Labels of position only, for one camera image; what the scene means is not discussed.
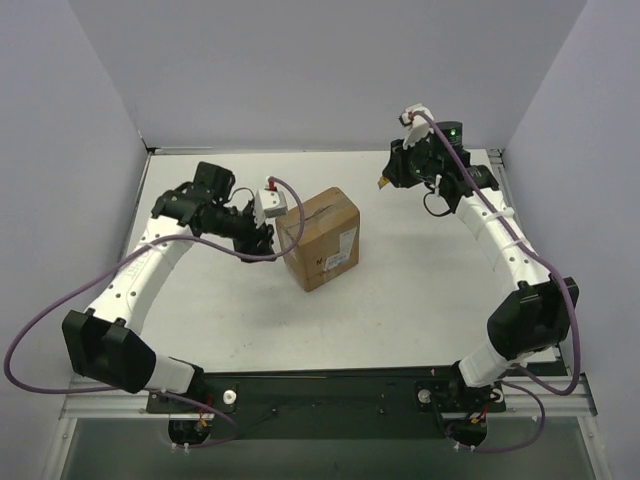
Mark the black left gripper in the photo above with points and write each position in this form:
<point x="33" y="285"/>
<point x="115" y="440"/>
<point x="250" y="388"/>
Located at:
<point x="260" y="238"/>

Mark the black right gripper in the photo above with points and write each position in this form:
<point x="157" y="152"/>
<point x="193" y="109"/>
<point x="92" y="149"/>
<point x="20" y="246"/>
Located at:
<point x="396" y="166"/>

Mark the brown cardboard express box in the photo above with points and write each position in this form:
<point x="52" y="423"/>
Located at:
<point x="323" y="241"/>

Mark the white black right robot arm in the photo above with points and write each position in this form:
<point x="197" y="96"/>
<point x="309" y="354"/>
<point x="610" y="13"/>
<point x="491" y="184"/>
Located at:
<point x="539" y="309"/>

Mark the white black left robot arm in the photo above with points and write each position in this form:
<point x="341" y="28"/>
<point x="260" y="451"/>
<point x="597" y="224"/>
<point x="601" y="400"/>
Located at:
<point x="104" y="341"/>

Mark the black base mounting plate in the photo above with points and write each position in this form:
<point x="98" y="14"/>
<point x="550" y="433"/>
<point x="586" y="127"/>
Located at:
<point x="330" y="423"/>

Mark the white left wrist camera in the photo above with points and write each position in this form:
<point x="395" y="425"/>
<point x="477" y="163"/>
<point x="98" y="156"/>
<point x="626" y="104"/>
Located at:
<point x="269" y="203"/>

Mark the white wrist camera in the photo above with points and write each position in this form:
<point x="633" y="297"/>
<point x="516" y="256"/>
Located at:
<point x="269" y="203"/>
<point x="416" y="120"/>

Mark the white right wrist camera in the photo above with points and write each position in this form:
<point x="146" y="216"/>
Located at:
<point x="416" y="120"/>

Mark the aluminium table edge rail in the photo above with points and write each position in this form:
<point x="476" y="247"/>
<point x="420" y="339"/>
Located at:
<point x="564" y="349"/>

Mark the aluminium front frame rail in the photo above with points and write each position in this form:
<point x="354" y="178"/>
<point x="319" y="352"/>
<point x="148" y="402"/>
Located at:
<point x="514" y="396"/>

